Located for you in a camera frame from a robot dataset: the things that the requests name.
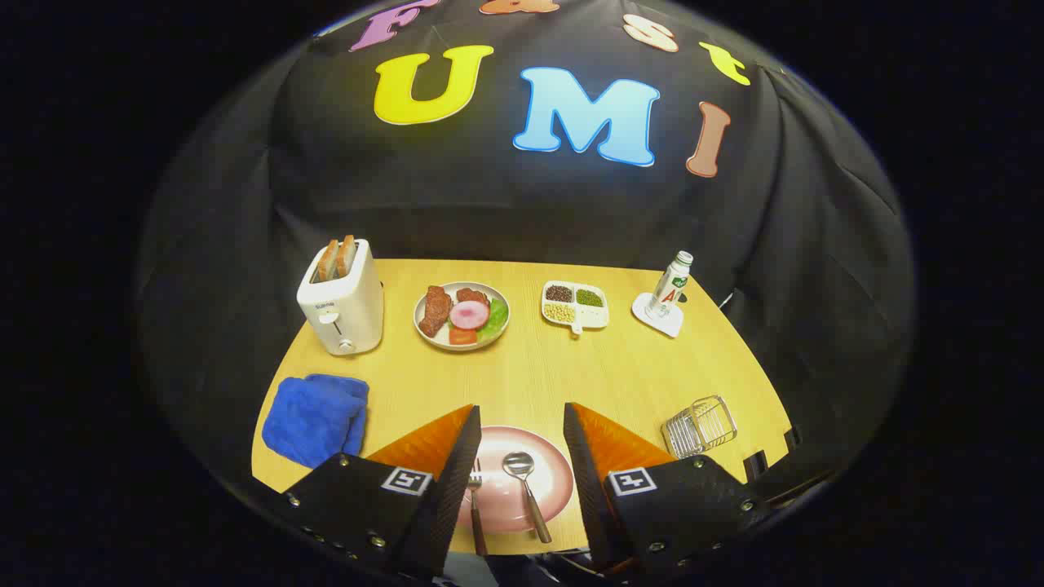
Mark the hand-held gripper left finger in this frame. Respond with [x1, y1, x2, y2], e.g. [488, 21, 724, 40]
[281, 404, 483, 580]

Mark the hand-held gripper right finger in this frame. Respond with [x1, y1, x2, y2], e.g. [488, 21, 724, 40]
[562, 402, 772, 573]

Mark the fork with wooden handle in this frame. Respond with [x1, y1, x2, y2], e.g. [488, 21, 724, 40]
[467, 457, 489, 558]

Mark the spoon with wooden handle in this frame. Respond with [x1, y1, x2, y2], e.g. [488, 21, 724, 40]
[502, 451, 553, 545]

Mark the pink plate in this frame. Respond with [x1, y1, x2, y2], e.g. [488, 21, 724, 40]
[457, 426, 575, 535]

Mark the white round food plate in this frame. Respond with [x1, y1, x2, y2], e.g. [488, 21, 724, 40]
[414, 282, 511, 352]

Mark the blue towel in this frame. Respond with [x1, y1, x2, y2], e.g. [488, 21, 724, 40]
[262, 373, 370, 470]

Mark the white divided dish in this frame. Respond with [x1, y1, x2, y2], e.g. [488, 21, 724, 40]
[541, 280, 610, 336]

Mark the pink ham slice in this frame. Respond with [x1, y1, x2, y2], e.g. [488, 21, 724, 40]
[449, 300, 491, 331]

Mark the green lettuce leaf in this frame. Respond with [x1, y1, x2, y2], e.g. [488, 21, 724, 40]
[477, 298, 509, 339]

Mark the long brown meat piece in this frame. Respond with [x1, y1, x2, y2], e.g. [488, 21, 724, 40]
[418, 285, 453, 338]

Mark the white square coaster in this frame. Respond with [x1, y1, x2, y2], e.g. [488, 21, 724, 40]
[631, 292, 685, 338]

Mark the white toaster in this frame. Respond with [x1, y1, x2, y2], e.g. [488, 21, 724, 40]
[296, 238, 385, 356]

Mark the white drink bottle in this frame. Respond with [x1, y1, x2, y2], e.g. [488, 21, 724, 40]
[646, 250, 695, 320]

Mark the metal wire cutlery basket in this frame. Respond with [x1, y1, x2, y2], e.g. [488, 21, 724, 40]
[661, 395, 738, 460]

